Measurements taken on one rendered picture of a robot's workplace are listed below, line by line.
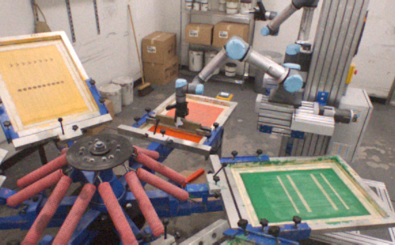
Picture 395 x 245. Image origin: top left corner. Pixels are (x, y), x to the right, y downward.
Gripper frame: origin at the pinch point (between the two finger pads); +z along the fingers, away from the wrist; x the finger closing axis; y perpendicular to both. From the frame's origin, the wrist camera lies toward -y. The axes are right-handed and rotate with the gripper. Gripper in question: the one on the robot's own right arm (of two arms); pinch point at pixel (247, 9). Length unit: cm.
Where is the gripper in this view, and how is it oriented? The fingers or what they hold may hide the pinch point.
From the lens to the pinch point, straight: 301.1
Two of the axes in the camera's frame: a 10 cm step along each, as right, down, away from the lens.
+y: 0.6, 8.2, 5.8
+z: -7.4, -3.6, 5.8
